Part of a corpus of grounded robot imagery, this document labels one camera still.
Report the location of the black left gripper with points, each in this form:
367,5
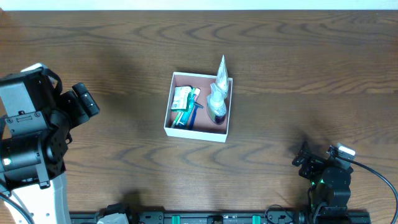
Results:
86,99

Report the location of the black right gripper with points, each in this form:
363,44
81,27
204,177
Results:
310,160

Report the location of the white and green soap packet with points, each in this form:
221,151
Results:
182,98

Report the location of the small teal toothpaste tube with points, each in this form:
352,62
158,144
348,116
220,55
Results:
184,117

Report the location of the clear pump bottle blue liquid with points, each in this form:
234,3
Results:
216,107

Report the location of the white bamboo print tube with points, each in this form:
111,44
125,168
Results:
222,78

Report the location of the green and white toothbrush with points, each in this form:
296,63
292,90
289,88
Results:
174,124

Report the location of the blue disposable razor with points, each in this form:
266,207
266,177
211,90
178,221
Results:
194,114

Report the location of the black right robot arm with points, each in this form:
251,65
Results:
330,178

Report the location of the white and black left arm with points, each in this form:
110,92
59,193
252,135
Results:
33,178

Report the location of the white box with pink interior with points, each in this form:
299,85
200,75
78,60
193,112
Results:
203,127

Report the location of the black rail with green clips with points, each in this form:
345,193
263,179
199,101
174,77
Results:
119,213

